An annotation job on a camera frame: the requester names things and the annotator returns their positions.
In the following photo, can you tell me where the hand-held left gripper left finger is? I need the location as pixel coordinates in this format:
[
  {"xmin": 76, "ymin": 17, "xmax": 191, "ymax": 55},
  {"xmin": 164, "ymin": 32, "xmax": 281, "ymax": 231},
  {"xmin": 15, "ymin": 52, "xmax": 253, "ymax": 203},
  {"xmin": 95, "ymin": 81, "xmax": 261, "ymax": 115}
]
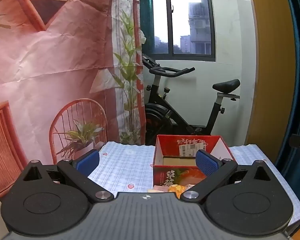
[{"xmin": 14, "ymin": 149, "xmax": 115, "ymax": 203}]

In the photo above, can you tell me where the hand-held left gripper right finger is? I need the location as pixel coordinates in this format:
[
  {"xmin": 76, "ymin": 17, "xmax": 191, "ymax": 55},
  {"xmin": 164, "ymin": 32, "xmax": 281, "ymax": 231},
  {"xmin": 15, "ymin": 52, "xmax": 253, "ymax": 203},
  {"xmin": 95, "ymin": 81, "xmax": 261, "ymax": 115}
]
[{"xmin": 180, "ymin": 149, "xmax": 278, "ymax": 203}]

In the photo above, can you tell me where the red cardboard box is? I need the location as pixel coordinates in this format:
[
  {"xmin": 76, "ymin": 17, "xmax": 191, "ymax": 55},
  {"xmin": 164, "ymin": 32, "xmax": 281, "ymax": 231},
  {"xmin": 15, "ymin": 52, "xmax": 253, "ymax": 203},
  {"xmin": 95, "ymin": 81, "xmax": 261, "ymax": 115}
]
[{"xmin": 152, "ymin": 134, "xmax": 237, "ymax": 189}]

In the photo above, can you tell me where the orange flower patterned towel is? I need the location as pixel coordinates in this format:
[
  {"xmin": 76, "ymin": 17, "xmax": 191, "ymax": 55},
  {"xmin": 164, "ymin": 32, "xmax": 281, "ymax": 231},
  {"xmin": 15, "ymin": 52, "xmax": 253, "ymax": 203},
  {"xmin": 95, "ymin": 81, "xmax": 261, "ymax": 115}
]
[{"xmin": 168, "ymin": 184, "xmax": 187, "ymax": 197}]

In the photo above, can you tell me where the cream knitted cloth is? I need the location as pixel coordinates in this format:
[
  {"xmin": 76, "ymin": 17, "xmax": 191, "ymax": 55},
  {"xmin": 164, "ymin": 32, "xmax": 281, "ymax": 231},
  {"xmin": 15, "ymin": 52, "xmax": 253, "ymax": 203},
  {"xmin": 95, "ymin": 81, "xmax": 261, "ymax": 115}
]
[{"xmin": 147, "ymin": 184, "xmax": 168, "ymax": 193}]

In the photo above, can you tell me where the blue checkered tablecloth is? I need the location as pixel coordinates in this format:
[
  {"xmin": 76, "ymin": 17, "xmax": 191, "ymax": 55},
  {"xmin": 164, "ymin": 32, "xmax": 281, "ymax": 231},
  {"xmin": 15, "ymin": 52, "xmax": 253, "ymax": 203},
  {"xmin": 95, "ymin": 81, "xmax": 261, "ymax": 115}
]
[{"xmin": 86, "ymin": 141, "xmax": 300, "ymax": 228}]

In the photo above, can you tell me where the blue curtain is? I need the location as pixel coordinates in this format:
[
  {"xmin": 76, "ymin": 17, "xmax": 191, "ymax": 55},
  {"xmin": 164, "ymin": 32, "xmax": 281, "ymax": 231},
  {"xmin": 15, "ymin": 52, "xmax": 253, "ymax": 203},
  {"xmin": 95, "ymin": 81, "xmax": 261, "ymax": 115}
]
[{"xmin": 275, "ymin": 0, "xmax": 300, "ymax": 180}]

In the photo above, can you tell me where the black exercise bike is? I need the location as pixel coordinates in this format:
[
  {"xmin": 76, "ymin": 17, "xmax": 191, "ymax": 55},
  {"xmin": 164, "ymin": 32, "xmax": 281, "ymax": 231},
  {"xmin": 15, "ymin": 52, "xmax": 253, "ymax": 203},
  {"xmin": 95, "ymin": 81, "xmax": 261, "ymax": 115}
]
[{"xmin": 141, "ymin": 53, "xmax": 241, "ymax": 146}]

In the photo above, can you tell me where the yellow wooden panel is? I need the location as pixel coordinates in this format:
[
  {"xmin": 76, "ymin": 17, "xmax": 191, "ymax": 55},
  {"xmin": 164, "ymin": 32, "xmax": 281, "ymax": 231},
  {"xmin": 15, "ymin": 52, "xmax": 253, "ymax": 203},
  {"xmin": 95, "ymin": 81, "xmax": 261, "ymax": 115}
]
[{"xmin": 244, "ymin": 0, "xmax": 297, "ymax": 156}]

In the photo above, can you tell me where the dark framed window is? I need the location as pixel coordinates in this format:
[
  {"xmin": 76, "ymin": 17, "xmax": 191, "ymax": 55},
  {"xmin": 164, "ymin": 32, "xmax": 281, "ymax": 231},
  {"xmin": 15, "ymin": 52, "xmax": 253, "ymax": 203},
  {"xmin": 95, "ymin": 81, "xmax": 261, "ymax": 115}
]
[{"xmin": 150, "ymin": 0, "xmax": 217, "ymax": 62}]

